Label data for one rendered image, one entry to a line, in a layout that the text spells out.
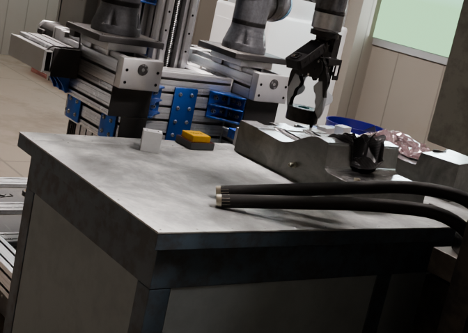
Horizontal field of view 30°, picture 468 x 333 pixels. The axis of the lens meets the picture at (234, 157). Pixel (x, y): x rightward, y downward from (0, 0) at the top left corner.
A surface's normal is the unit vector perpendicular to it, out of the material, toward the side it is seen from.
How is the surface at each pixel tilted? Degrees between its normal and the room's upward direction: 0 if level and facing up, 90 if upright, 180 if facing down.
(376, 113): 90
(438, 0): 90
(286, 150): 90
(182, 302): 90
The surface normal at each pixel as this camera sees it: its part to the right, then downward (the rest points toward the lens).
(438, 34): -0.79, -0.04
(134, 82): 0.58, 0.29
